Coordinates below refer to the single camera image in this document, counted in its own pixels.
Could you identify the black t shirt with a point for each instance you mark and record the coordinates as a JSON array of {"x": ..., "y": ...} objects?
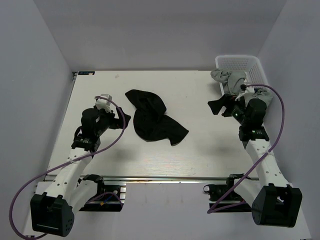
[{"x": 150, "y": 121}]

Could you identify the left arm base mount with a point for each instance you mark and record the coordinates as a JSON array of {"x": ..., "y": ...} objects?
[{"x": 108, "y": 197}]

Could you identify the blue label sticker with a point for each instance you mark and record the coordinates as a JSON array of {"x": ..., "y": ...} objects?
[{"x": 86, "y": 73}]

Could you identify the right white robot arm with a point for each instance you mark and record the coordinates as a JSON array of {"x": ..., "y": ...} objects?
[{"x": 272, "y": 199}]

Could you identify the grey t shirt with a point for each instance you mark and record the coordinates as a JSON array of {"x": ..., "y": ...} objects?
[{"x": 232, "y": 81}]

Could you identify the aluminium table rail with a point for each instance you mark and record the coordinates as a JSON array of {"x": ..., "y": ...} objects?
[{"x": 162, "y": 179}]

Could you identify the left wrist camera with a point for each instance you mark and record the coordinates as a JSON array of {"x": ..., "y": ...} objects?
[{"x": 104, "y": 103}]

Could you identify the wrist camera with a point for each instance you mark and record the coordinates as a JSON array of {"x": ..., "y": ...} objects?
[
  {"x": 104, "y": 103},
  {"x": 248, "y": 91}
]

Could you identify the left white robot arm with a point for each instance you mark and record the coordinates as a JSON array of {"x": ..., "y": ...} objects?
[{"x": 53, "y": 212}]

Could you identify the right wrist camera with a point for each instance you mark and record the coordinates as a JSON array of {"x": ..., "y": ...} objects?
[{"x": 248, "y": 91}]

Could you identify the white plastic basket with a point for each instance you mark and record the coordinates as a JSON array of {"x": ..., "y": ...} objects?
[{"x": 249, "y": 64}]

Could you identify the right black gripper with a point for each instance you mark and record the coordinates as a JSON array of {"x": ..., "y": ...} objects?
[{"x": 228, "y": 101}]

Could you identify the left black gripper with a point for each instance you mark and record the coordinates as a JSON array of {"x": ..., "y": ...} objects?
[{"x": 116, "y": 123}]

